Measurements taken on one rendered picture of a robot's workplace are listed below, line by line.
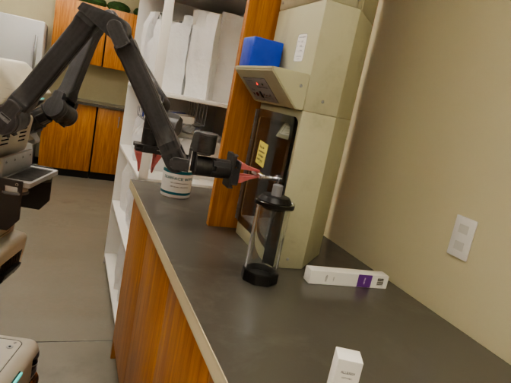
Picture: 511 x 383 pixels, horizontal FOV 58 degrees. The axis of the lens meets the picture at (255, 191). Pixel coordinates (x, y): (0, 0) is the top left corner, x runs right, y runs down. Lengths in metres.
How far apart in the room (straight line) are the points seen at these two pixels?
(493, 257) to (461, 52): 0.60
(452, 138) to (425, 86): 0.22
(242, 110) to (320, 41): 0.44
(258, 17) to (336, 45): 0.39
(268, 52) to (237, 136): 0.33
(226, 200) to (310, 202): 0.41
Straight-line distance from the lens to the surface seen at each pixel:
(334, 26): 1.34
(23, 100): 1.37
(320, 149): 1.35
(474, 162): 1.39
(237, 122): 1.63
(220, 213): 1.68
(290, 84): 1.28
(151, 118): 1.30
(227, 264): 1.34
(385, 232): 1.63
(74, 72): 1.83
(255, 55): 1.46
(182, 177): 1.98
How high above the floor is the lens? 1.41
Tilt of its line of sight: 11 degrees down
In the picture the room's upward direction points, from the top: 11 degrees clockwise
